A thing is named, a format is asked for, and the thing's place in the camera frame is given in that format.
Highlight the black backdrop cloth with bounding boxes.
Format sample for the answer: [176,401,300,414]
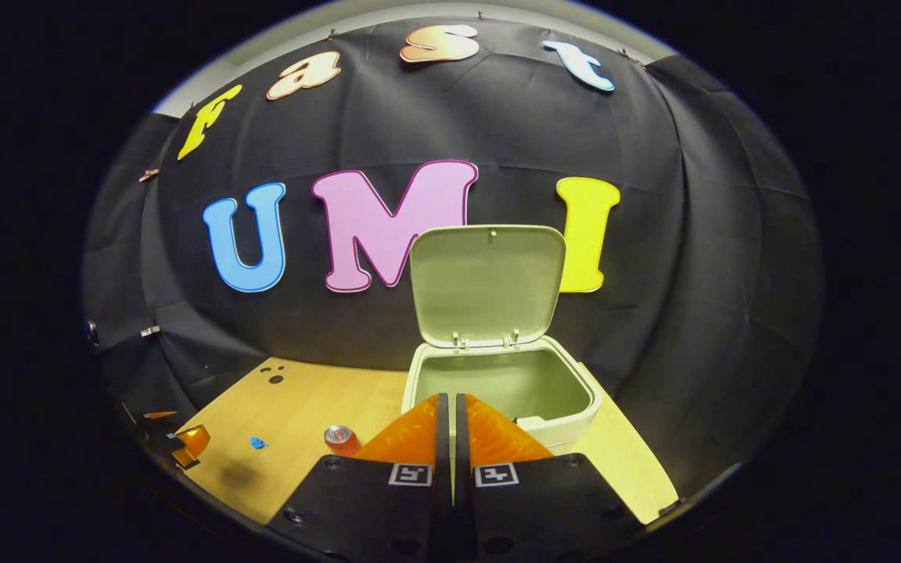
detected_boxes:
[81,16,823,501]

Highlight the wooden desktop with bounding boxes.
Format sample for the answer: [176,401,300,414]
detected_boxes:
[185,357,680,526]

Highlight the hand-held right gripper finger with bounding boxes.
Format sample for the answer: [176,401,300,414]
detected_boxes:
[455,393,643,563]
[267,393,452,563]

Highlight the orange pop can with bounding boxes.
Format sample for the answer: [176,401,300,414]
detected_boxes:
[324,425,361,458]

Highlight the white desktop garbage bin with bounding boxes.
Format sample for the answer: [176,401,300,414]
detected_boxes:
[401,224,602,456]

